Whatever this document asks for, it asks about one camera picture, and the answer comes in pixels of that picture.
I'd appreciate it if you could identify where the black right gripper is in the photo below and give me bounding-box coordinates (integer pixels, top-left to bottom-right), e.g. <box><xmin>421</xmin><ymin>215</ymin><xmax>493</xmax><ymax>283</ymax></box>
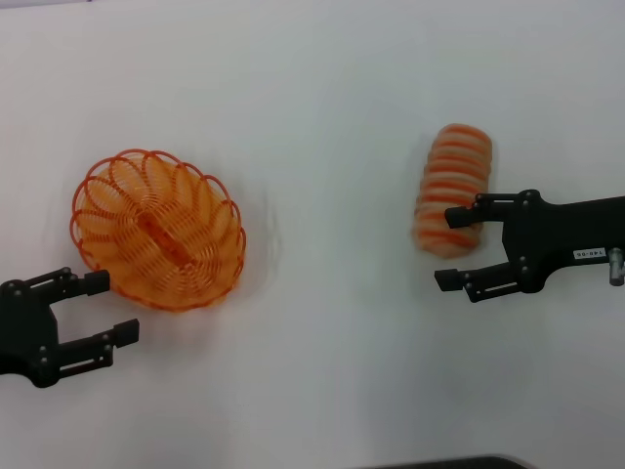
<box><xmin>434</xmin><ymin>190</ymin><xmax>625</xmax><ymax>304</ymax></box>

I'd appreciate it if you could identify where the black curved panel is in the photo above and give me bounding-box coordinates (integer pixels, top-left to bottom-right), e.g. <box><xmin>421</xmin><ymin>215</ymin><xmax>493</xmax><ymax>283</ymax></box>
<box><xmin>360</xmin><ymin>453</ymin><xmax>533</xmax><ymax>469</ymax></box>

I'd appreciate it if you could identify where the silver connector beside gripper label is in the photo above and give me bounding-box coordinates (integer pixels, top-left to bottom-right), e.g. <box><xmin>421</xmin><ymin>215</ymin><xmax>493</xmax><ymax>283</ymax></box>
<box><xmin>607</xmin><ymin>247</ymin><xmax>625</xmax><ymax>285</ymax></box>

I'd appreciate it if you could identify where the orange striped bread loaf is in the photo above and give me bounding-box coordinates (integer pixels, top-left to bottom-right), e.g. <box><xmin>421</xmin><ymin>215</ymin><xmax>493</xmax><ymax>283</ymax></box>
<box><xmin>409</xmin><ymin>122</ymin><xmax>494</xmax><ymax>260</ymax></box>

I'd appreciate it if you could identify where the orange wire basket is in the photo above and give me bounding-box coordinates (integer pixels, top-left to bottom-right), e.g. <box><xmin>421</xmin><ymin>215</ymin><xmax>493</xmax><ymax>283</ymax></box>
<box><xmin>69</xmin><ymin>149</ymin><xmax>247</xmax><ymax>313</ymax></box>

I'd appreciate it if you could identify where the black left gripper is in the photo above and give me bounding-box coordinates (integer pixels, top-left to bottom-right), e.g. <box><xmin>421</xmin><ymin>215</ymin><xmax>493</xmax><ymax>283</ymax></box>
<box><xmin>0</xmin><ymin>267</ymin><xmax>141</xmax><ymax>390</ymax></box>

